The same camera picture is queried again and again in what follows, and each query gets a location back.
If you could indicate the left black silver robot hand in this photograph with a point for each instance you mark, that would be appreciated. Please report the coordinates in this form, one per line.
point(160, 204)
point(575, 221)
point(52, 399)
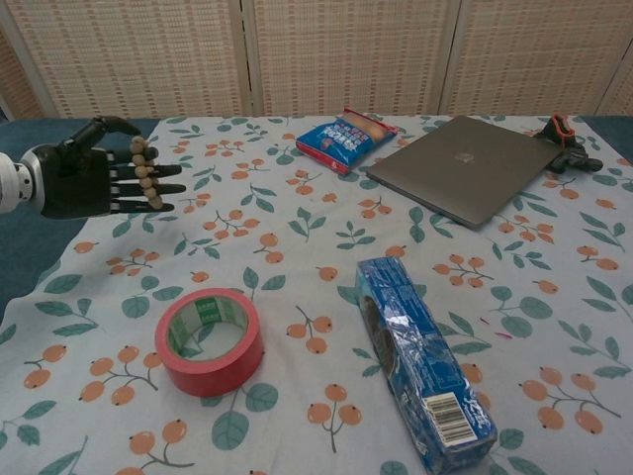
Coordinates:
point(74, 178)

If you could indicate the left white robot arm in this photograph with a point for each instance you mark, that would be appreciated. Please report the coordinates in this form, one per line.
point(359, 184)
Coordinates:
point(12, 183)

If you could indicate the woven bamboo folding screen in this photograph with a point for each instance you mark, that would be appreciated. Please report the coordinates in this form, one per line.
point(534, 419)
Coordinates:
point(148, 54)

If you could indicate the floral tablecloth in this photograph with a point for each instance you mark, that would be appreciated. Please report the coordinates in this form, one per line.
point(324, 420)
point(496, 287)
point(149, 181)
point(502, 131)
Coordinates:
point(306, 237)

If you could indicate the red tape roll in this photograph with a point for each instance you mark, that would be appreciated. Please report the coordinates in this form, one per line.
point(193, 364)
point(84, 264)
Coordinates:
point(232, 368)

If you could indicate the blue snack bag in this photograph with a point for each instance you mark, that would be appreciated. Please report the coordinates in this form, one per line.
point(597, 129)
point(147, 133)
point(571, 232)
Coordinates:
point(341, 141)

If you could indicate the blue cookie box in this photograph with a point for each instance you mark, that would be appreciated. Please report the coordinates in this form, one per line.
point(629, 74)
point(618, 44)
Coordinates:
point(420, 346)

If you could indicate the grey laptop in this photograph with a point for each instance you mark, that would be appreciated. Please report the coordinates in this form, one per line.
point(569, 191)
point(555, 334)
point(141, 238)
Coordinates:
point(465, 168)

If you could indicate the black glove with orange band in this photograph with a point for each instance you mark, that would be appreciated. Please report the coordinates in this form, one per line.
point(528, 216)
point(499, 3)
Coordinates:
point(573, 158)

